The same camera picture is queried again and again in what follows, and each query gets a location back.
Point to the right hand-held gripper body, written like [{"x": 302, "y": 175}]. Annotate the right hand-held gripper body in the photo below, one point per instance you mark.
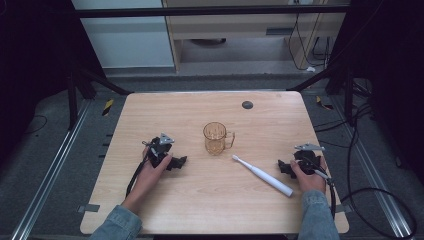
[{"x": 308, "y": 158}]

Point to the white cabinet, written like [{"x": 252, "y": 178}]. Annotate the white cabinet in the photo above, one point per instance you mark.
[{"x": 123, "y": 33}]

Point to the yellow black hazard tape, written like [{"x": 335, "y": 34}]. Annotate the yellow black hazard tape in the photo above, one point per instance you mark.
[
  {"x": 107, "y": 106},
  {"x": 323, "y": 104}
]

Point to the amber glass mug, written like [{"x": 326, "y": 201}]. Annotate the amber glass mug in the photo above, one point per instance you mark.
[{"x": 216, "y": 138}]

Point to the wooden desk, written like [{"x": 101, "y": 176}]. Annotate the wooden desk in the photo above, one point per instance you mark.
[{"x": 213, "y": 200}]

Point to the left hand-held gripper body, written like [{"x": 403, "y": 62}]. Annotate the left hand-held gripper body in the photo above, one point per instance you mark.
[{"x": 158, "y": 150}]

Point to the aluminium floor rail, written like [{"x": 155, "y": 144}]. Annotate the aluminium floor rail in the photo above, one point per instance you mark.
[
  {"x": 370, "y": 173},
  {"x": 50, "y": 173}
]

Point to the person's left hand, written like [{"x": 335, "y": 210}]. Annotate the person's left hand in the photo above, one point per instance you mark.
[{"x": 151, "y": 170}]

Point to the person's right hand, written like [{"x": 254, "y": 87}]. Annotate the person's right hand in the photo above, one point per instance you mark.
[{"x": 311, "y": 178}]

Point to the white electric toothbrush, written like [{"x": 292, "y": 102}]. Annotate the white electric toothbrush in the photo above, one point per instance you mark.
[{"x": 263, "y": 176}]

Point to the black stand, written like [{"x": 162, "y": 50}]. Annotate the black stand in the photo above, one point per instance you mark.
[
  {"x": 340, "y": 83},
  {"x": 75, "y": 90}
]

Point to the black horizontal frame bar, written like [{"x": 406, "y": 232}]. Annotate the black horizontal frame bar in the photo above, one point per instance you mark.
[{"x": 206, "y": 11}]

